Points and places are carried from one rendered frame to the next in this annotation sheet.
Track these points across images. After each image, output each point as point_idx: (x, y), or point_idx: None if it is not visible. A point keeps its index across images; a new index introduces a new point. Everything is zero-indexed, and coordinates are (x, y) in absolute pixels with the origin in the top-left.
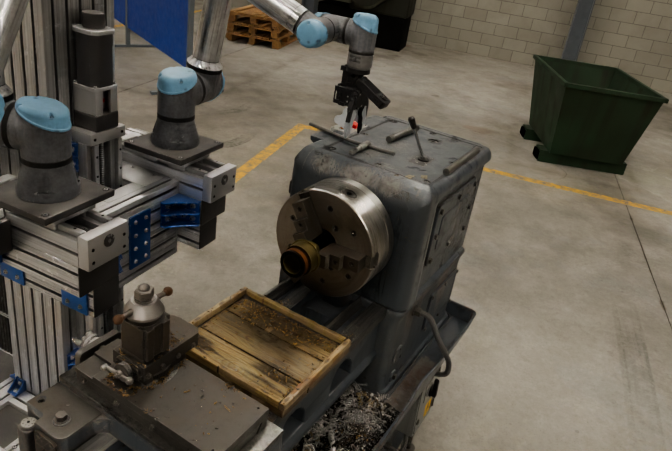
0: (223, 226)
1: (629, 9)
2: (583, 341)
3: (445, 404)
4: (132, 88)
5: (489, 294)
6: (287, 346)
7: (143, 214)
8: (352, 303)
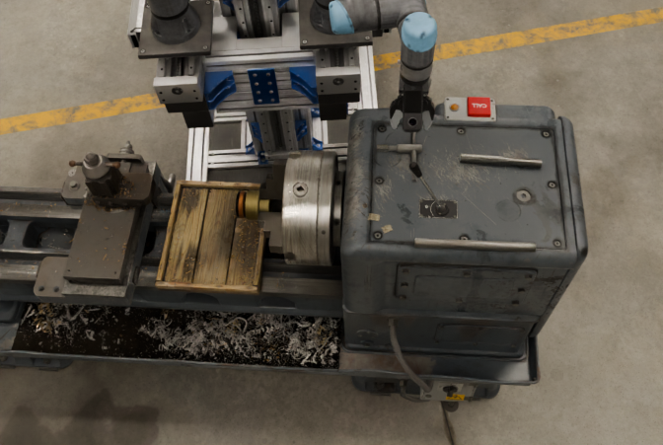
0: (619, 65)
1: None
2: None
3: (538, 418)
4: None
5: None
6: (226, 252)
7: (263, 71)
8: (329, 265)
